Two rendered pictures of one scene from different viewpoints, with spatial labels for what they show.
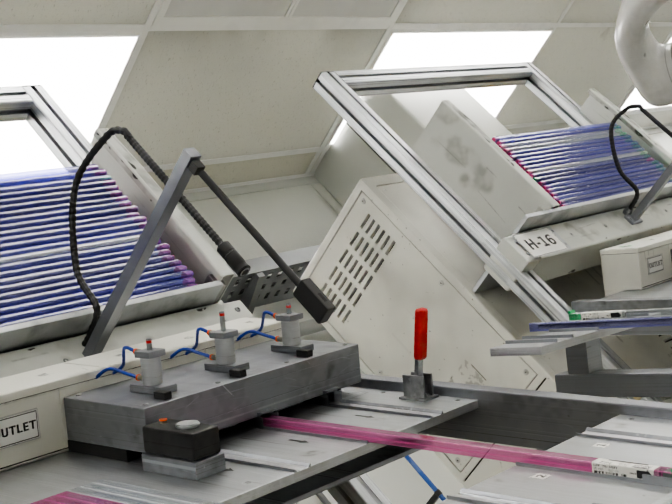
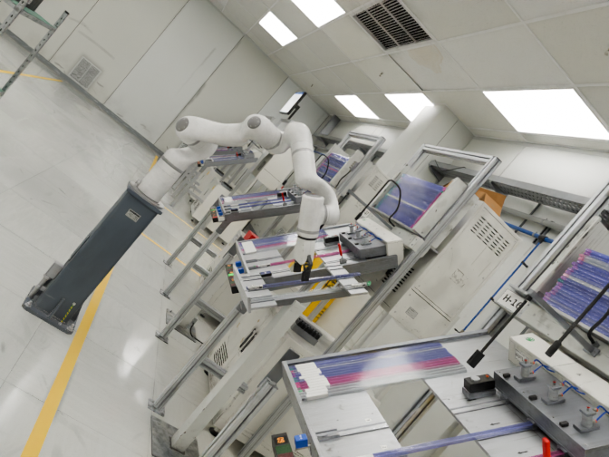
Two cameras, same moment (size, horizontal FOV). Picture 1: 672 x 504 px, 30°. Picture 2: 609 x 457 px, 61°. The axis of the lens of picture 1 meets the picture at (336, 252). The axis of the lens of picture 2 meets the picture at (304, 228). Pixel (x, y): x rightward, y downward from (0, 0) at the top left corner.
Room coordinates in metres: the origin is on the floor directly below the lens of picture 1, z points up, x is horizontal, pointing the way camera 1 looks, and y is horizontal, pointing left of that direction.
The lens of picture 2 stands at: (2.66, -2.09, 1.14)
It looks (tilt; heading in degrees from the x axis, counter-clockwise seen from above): 2 degrees down; 126
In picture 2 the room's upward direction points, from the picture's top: 40 degrees clockwise
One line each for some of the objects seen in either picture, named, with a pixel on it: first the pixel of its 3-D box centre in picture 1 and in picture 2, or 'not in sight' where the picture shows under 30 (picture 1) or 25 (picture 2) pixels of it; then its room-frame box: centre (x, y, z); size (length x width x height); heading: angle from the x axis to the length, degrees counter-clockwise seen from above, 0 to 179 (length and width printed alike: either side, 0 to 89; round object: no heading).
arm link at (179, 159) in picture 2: not in sight; (192, 149); (0.73, -0.53, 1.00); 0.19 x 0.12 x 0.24; 92
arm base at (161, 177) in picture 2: not in sight; (159, 180); (0.73, -0.56, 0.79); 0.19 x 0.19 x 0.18
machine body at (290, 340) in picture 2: not in sight; (283, 382); (1.35, 0.49, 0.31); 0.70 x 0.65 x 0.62; 145
